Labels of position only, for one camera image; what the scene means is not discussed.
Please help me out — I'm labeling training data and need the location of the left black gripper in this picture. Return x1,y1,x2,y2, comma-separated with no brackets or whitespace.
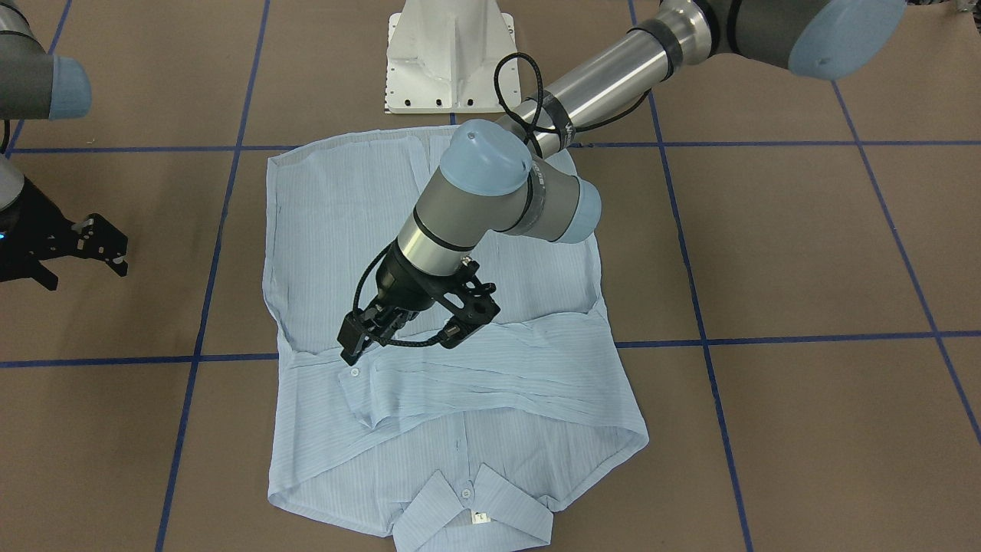
337,244,460,366

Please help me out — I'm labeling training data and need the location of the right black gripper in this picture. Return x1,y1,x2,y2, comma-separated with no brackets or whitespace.
1,179,77,291

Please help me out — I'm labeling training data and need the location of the light blue button shirt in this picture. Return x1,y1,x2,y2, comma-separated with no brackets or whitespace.
263,126,649,551

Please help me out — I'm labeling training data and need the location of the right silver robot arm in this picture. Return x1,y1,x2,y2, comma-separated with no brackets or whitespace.
1,1,92,291

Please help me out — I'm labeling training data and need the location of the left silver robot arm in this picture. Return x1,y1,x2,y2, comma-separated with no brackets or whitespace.
339,1,907,366

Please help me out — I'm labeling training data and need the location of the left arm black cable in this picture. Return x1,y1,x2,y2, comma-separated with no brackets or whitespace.
354,52,652,350

